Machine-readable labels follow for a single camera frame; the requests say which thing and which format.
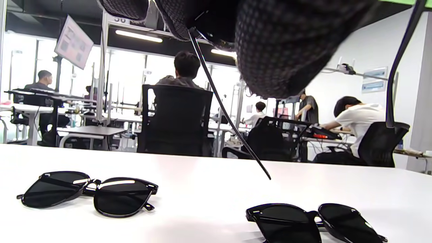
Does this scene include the person's left hand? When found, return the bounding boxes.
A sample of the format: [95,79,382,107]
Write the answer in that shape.
[98,0,377,99]

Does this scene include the black sunglasses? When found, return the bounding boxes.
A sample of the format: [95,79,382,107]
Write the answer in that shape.
[187,0,427,181]
[17,171,158,218]
[246,203,388,243]

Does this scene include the green cleaning cloth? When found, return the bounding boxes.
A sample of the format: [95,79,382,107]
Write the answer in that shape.
[380,0,432,6]

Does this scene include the ceiling light bar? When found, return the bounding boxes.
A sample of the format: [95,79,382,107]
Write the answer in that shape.
[211,49,238,58]
[115,30,163,43]

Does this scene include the black mesh office chair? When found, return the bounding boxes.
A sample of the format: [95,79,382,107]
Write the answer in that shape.
[137,84,214,157]
[222,116,311,162]
[358,121,410,168]

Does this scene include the hanging monitor screen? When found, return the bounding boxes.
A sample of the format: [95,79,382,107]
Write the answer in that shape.
[54,15,94,70]

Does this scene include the grey desk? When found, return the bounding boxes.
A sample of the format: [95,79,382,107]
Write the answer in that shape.
[57,126,126,150]

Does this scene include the blue wall sign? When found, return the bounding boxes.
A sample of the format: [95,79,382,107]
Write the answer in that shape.
[361,81,387,94]
[363,67,388,80]

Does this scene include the white support post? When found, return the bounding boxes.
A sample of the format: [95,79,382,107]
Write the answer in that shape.
[96,10,109,122]

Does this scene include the black frame desk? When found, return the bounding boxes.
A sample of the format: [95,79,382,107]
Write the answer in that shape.
[4,88,98,146]

